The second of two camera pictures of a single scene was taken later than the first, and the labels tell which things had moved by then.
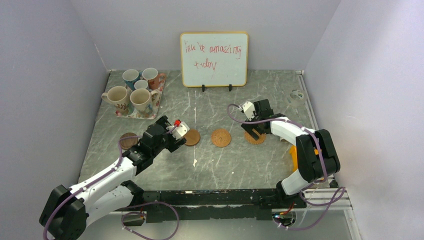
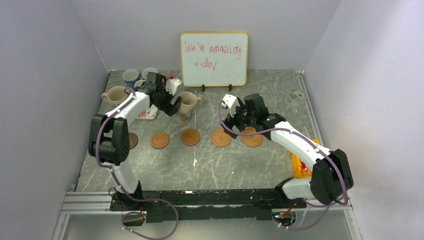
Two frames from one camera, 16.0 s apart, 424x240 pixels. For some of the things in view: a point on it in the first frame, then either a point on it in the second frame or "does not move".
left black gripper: x=173 y=142 -> x=168 y=108
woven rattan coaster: x=221 y=137 does not move
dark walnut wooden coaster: x=126 y=143 does not move
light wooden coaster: x=193 y=137 does not move
